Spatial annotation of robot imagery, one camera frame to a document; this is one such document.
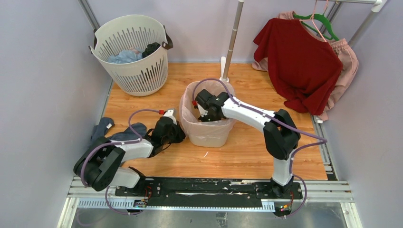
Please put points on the pink garment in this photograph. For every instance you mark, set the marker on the pink garment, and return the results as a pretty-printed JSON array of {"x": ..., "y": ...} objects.
[{"x": 346, "y": 69}]

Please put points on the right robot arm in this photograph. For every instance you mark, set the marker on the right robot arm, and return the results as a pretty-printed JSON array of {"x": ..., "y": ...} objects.
[{"x": 278, "y": 129}]

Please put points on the pink clothes hanger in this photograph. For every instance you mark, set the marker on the pink clothes hanger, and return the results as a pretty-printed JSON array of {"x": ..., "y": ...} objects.
[{"x": 321, "y": 18}]

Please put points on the pink plastic trash bag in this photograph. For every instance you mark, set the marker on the pink plastic trash bag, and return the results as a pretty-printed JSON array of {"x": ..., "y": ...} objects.
[{"x": 189, "y": 116}]

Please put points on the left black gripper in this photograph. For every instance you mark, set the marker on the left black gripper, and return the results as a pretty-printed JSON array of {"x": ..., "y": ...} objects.
[{"x": 180, "y": 134}]

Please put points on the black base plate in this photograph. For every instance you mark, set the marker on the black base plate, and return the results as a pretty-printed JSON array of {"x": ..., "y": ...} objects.
[{"x": 208, "y": 193}]

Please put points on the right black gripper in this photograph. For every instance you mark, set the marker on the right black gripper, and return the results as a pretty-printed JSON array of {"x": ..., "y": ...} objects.
[{"x": 203, "y": 118}]

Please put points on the red t-shirt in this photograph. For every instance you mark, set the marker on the red t-shirt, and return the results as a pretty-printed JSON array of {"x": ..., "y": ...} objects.
[{"x": 302, "y": 63}]

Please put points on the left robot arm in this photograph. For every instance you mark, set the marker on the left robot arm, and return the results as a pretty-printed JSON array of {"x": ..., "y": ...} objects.
[{"x": 101, "y": 165}]

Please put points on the corner aluminium profile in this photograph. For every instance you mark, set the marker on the corner aluminium profile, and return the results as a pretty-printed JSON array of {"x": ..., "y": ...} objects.
[{"x": 89, "y": 14}]

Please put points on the right rack pole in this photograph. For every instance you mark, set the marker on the right rack pole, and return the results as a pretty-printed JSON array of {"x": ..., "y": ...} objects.
[{"x": 377, "y": 5}]

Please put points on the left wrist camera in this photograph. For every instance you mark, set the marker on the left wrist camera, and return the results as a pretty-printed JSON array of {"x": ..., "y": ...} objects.
[{"x": 168, "y": 114}]

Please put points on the aluminium frame rail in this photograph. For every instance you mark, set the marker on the aluminium frame rail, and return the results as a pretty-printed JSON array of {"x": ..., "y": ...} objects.
[{"x": 322, "y": 192}]

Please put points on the blue plastic bag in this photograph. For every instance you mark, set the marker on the blue plastic bag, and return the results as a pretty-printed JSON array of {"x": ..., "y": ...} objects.
[{"x": 126, "y": 56}]

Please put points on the white slotted laundry basket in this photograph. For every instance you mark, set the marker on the white slotted laundry basket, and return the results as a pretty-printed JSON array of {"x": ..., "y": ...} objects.
[{"x": 143, "y": 77}]

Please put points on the clothes rack pole with foot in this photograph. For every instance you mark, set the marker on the clothes rack pole with foot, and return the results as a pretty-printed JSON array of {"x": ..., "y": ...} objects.
[{"x": 225, "y": 61}]

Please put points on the black plastic bag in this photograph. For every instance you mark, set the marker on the black plastic bag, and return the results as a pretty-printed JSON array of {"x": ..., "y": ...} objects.
[{"x": 150, "y": 49}]

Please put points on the green clothes hanger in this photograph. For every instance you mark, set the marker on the green clothes hanger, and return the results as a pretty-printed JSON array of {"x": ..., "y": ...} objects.
[{"x": 309, "y": 22}]

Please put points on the grey-blue cloth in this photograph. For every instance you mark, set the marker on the grey-blue cloth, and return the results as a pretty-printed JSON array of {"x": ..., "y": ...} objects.
[{"x": 105, "y": 124}]

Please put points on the beige plastic trash bin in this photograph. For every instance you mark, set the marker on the beige plastic trash bin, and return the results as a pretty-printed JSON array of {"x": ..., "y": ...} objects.
[{"x": 209, "y": 136}]

